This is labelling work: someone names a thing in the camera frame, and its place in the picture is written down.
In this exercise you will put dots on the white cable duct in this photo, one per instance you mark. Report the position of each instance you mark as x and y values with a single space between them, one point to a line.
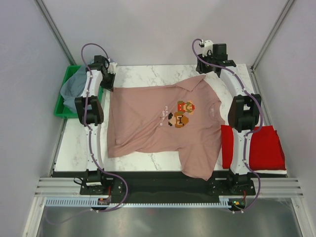
78 201
220 203

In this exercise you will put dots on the green plastic bin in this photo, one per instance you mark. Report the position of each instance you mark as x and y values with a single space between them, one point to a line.
72 87

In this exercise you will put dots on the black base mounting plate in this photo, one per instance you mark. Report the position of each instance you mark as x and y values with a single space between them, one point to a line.
173 186

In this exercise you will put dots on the grey-blue t shirt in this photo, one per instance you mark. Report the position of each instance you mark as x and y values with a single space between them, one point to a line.
73 86

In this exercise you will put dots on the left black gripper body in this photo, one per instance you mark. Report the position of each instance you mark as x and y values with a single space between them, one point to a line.
107 82

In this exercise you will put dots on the folded red t shirt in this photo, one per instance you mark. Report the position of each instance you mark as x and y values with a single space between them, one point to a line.
266 152

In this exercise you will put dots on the aluminium rail frame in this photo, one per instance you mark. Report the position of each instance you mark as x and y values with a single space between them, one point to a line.
266 187

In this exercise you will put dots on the pink t shirt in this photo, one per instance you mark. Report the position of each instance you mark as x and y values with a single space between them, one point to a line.
183 117

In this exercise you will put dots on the right white cable duct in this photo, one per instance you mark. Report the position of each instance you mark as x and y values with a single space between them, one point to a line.
220 203

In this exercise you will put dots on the left aluminium corner post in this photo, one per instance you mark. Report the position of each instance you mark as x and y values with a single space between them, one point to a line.
53 27

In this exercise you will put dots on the right aluminium corner post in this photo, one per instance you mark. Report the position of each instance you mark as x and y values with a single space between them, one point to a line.
273 32

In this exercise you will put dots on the aluminium corner post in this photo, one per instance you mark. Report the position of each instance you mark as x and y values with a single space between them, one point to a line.
53 27
273 32

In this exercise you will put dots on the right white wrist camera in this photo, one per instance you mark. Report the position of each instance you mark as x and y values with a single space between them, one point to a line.
207 47

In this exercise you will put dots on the left white cable duct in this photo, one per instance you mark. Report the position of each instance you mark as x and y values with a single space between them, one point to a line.
78 201

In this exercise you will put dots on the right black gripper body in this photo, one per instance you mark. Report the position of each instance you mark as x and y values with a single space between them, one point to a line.
205 64

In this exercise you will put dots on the folded white t shirt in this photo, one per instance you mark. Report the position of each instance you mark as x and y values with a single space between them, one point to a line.
272 172

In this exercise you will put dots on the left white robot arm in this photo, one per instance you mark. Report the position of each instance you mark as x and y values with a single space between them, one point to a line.
96 181

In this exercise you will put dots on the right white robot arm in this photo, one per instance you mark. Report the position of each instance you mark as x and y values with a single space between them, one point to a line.
244 115

